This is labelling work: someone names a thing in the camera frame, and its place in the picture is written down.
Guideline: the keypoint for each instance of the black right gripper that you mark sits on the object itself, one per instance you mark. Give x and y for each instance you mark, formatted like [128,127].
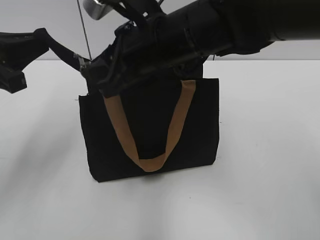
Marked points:
[13,60]

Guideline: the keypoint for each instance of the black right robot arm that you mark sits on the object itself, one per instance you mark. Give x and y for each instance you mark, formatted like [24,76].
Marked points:
[19,40]

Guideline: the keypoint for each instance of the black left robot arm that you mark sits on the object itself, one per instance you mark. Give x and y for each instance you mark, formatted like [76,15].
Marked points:
[220,27]

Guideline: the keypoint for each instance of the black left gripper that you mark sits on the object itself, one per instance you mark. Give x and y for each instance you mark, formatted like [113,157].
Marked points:
[136,56]

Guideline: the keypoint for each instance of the black tote bag tan handles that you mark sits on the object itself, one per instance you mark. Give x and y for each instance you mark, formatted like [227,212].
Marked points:
[166,123]

